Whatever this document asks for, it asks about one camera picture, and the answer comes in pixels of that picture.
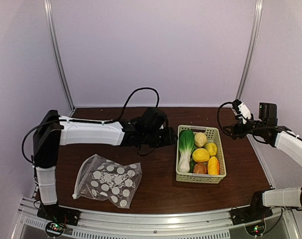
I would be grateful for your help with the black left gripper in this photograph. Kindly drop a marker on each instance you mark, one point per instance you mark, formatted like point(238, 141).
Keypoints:
point(170, 139)

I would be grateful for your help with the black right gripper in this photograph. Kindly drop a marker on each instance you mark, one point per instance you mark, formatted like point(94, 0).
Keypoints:
point(233, 127)

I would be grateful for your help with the yellow green lemon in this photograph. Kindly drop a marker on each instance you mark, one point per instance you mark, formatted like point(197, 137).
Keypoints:
point(211, 148)

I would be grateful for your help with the green white bok choy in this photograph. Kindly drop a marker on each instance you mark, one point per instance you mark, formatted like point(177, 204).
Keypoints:
point(186, 148)

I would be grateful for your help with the green perforated plastic basket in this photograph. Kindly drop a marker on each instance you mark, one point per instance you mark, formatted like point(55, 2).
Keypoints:
point(213, 136)

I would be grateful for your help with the clear polka dot zip bag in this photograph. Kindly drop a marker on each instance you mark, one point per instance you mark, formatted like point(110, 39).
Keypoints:
point(102, 179)

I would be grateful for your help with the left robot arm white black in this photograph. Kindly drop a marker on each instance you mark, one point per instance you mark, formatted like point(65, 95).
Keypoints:
point(150, 129)

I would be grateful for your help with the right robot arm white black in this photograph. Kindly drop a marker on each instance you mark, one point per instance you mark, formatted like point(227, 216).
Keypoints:
point(279, 137)

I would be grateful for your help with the orange yellow corn bread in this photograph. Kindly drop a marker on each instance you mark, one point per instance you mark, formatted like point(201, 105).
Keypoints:
point(213, 166)

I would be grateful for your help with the dark green cucumber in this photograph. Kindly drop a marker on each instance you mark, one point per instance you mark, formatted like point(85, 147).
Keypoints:
point(192, 164)

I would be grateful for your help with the brown potato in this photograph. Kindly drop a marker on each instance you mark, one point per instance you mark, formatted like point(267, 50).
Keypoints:
point(200, 168)

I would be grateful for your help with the right round circuit board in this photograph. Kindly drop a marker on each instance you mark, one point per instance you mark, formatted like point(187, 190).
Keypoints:
point(255, 230)

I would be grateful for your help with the round circuit board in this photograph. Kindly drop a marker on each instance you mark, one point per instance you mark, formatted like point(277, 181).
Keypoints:
point(54, 230)
point(255, 230)

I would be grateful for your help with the left round circuit board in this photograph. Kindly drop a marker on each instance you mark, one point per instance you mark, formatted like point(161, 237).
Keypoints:
point(54, 230)

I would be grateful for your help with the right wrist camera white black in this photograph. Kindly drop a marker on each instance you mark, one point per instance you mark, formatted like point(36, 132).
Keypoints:
point(241, 111)

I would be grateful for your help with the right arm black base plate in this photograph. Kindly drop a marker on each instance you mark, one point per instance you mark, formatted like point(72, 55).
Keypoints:
point(246, 215)

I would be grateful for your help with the front aluminium rail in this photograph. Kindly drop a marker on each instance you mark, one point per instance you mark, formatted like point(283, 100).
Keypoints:
point(102, 225)

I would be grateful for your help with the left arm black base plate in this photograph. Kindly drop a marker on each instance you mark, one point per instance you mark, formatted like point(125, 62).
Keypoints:
point(61, 215)

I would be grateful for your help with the right aluminium frame post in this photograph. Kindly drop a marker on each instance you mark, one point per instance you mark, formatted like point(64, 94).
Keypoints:
point(256, 23)

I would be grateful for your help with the aluminium frame post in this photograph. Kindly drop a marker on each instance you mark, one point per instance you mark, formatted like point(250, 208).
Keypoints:
point(256, 23)
point(56, 53)

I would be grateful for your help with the left aluminium frame post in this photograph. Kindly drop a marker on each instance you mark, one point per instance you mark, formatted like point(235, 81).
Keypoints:
point(56, 53)

